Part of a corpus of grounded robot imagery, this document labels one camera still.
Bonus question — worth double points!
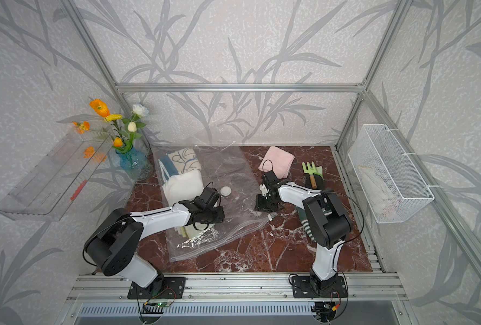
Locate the red clip on shelf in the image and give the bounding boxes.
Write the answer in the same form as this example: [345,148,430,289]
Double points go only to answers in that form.
[70,180,87,201]

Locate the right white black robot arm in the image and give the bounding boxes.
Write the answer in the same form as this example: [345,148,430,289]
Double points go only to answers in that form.
[255,182,352,281]

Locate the aluminium cage frame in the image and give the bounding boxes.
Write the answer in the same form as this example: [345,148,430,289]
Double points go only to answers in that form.
[60,1,481,280]

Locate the white cloth in basket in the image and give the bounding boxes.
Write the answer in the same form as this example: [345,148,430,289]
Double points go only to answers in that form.
[358,165,394,215]

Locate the green garden fork wooden handle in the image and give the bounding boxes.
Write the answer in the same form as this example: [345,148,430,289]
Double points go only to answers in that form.
[301,161,323,190]

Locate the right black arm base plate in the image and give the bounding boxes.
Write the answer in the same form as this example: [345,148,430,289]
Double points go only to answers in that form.
[288,273,348,299]

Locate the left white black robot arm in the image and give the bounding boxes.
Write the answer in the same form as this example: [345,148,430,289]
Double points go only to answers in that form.
[82,198,225,288]

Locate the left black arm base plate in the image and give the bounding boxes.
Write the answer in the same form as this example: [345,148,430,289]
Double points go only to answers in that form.
[127,276,186,301]

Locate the clear plastic vacuum bag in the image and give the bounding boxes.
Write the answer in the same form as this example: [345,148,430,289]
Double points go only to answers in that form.
[152,144,269,261]

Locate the clear acrylic wall shelf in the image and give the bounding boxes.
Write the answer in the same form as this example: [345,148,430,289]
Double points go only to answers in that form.
[0,130,112,222]

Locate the white round bag valve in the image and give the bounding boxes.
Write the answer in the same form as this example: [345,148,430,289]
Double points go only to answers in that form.
[220,186,232,197]

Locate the green white striped towel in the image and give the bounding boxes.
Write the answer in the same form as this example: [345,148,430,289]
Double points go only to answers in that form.
[295,207,313,240]

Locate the blue patterned towel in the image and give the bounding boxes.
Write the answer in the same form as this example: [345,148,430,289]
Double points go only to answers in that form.
[158,148,201,181]

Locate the pink folded towel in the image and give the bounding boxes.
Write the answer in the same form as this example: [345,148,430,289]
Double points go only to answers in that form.
[258,146,295,179]

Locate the blue glass vase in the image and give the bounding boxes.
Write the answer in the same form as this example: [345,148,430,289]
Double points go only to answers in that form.
[115,146,153,181]

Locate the orange white artificial flowers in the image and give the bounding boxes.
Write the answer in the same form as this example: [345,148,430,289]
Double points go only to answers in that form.
[90,99,149,154]

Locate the white wire mesh basket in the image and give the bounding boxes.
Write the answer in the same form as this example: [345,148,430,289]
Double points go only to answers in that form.
[348,124,435,223]

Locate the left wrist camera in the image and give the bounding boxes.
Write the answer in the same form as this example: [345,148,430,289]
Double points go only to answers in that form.
[199,187,221,209]

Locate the light green towel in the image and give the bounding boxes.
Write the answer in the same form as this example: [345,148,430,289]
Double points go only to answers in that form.
[174,223,215,240]

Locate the aluminium front rail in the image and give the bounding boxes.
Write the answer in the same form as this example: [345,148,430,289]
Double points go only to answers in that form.
[66,272,408,303]

